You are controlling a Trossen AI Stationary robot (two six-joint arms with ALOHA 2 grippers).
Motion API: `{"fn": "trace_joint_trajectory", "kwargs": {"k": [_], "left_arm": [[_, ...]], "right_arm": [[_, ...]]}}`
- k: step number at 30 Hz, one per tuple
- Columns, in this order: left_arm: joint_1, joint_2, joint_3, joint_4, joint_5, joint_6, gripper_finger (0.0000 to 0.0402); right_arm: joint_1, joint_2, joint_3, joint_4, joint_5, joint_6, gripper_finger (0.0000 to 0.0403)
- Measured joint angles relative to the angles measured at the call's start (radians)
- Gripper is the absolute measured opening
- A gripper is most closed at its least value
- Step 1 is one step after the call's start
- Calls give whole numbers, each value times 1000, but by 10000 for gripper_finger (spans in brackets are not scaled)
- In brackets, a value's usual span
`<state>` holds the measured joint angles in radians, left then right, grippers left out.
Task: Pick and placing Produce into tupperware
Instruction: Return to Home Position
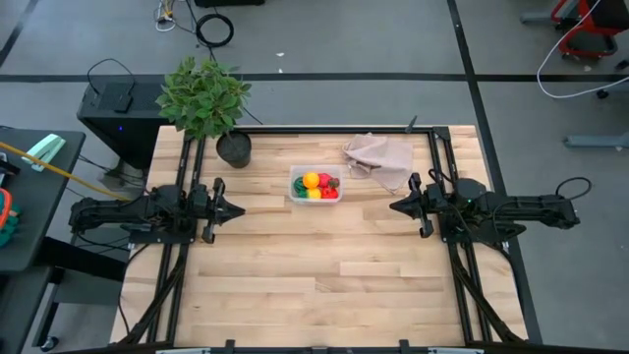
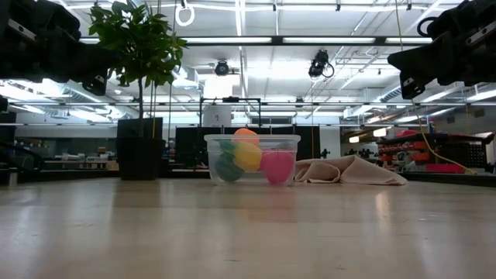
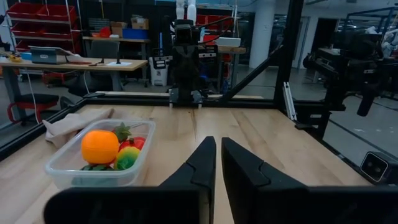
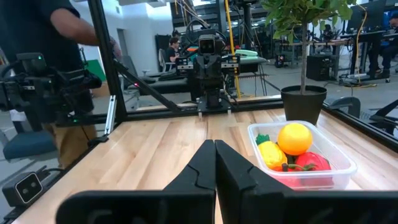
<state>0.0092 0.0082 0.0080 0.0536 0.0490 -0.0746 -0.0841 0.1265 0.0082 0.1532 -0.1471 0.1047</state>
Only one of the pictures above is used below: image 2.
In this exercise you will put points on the clear plastic tupperware container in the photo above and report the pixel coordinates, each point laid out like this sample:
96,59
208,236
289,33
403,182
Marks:
252,180

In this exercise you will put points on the green plant in black pot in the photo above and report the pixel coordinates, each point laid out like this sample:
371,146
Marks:
139,155

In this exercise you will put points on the black hanging camera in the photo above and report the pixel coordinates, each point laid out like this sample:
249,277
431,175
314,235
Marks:
319,64

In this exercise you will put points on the red parts shelf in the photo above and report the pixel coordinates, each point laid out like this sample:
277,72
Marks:
410,157

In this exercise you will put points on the orange toy fruit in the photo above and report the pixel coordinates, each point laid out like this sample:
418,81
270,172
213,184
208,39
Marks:
245,136

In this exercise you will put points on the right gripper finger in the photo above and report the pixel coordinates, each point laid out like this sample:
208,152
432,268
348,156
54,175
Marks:
414,66

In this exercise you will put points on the white box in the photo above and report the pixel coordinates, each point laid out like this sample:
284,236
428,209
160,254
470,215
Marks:
217,116

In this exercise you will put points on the black round ceiling device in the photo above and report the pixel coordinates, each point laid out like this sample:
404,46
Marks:
221,67

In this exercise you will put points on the green toy watermelon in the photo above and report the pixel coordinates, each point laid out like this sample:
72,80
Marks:
228,170

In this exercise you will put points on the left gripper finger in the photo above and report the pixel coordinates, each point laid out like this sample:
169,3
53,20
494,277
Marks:
98,66

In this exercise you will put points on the yellow toy fruit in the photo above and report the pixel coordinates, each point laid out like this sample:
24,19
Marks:
248,157

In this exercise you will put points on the beige cloth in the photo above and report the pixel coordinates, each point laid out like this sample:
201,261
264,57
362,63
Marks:
348,172

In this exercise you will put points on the red toy dragon fruit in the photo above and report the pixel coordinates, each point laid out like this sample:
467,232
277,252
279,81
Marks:
277,166

